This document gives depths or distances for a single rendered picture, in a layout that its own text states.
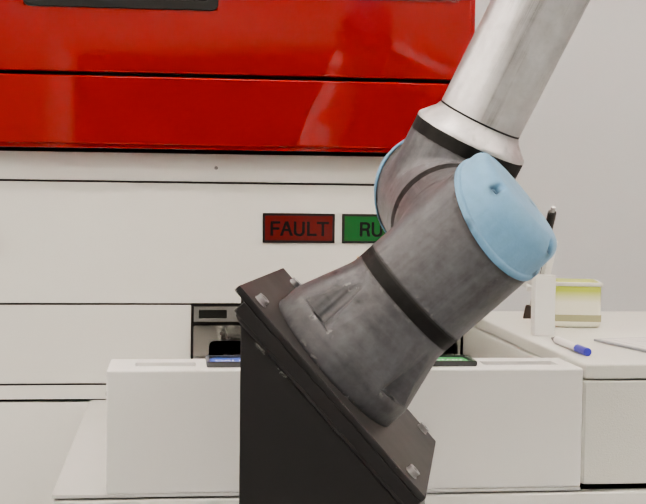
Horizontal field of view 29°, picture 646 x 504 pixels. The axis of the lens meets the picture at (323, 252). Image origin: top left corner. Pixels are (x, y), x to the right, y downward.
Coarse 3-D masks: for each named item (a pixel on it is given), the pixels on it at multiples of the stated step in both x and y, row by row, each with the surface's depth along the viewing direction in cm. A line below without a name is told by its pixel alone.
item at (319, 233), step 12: (276, 216) 204; (288, 216) 204; (300, 216) 204; (312, 216) 204; (324, 216) 205; (276, 228) 204; (288, 228) 204; (300, 228) 204; (312, 228) 204; (324, 228) 205; (312, 240) 205; (324, 240) 205
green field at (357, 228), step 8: (352, 216) 205; (360, 216) 205; (352, 224) 205; (360, 224) 205; (368, 224) 206; (376, 224) 206; (344, 232) 205; (352, 232) 205; (360, 232) 205; (368, 232) 206; (376, 232) 206; (384, 232) 206; (344, 240) 205; (352, 240) 205; (360, 240) 206; (368, 240) 206; (376, 240) 206
